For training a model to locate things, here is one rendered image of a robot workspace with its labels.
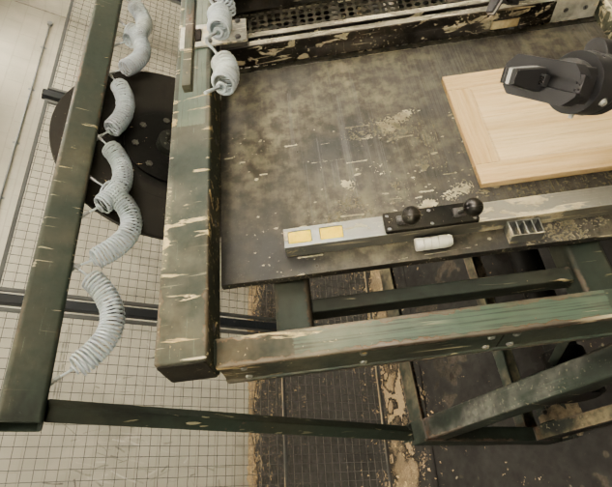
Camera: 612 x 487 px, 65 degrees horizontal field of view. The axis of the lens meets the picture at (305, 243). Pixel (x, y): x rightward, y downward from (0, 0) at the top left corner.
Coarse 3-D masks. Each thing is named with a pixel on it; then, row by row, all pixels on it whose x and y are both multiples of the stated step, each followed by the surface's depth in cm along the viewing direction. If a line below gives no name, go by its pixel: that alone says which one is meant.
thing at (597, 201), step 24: (576, 192) 105; (600, 192) 104; (480, 216) 104; (504, 216) 103; (528, 216) 103; (552, 216) 104; (576, 216) 105; (312, 240) 105; (336, 240) 105; (360, 240) 105; (384, 240) 106; (408, 240) 107
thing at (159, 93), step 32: (64, 96) 170; (160, 96) 192; (64, 128) 163; (128, 128) 175; (160, 128) 182; (96, 160) 162; (160, 160) 174; (96, 192) 156; (160, 192) 168; (160, 224) 161
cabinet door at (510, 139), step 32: (448, 96) 128; (480, 96) 126; (512, 96) 125; (480, 128) 120; (512, 128) 119; (544, 128) 118; (576, 128) 117; (608, 128) 116; (480, 160) 115; (512, 160) 114; (544, 160) 113; (576, 160) 112; (608, 160) 111
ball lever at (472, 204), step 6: (474, 198) 93; (468, 204) 92; (474, 204) 92; (480, 204) 92; (456, 210) 103; (462, 210) 99; (468, 210) 92; (474, 210) 92; (480, 210) 92; (456, 216) 103
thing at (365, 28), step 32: (224, 0) 131; (480, 0) 138; (544, 0) 136; (576, 0) 136; (256, 32) 141; (288, 32) 140; (320, 32) 138; (352, 32) 138; (384, 32) 138; (416, 32) 140; (448, 32) 140; (480, 32) 141; (256, 64) 143
